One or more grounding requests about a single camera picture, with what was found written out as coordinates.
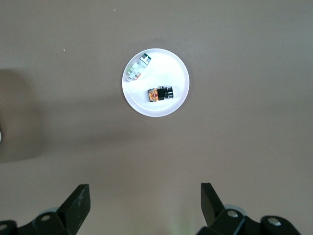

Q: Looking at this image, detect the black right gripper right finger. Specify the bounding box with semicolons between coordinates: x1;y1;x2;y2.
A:
197;182;260;235

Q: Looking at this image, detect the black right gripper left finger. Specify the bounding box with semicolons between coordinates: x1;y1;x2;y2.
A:
18;184;91;235

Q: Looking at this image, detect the orange black switch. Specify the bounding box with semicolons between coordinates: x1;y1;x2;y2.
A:
147;85;175;103

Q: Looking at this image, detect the brown table mat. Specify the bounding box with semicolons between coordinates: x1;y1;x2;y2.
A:
0;0;313;235

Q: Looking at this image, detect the pink round plate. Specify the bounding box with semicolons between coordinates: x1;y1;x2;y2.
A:
121;47;190;118

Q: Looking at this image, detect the green white switch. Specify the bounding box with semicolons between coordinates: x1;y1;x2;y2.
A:
126;53;152;83

